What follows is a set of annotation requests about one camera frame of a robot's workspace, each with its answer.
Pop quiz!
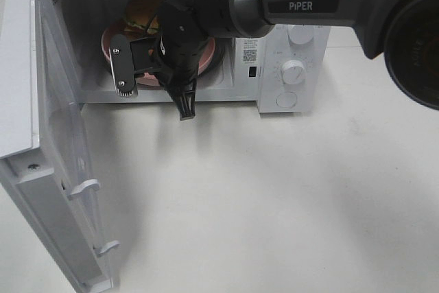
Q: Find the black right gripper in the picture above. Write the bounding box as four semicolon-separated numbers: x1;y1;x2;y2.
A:
156;0;209;121

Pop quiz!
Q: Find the pink round plate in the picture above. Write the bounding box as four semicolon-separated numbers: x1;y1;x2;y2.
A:
100;20;217;89

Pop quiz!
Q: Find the burger with lettuce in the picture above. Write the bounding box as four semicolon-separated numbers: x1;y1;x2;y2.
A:
123;0;162;40

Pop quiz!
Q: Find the round door release button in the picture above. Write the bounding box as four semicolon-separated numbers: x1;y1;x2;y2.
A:
276;91;298;108

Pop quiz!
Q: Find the white microwave door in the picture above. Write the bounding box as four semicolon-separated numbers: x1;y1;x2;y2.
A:
1;0;119;292

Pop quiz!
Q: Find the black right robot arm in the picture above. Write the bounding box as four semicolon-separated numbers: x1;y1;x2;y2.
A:
154;0;438;116

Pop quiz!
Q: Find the white microwave oven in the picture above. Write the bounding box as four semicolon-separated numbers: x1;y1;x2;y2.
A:
52;0;330;113

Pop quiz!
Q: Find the white lower timer knob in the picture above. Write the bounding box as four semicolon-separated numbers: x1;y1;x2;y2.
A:
281;60;306;85

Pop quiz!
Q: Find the white upper microwave knob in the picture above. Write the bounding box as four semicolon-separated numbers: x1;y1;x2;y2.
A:
287;25;314;45

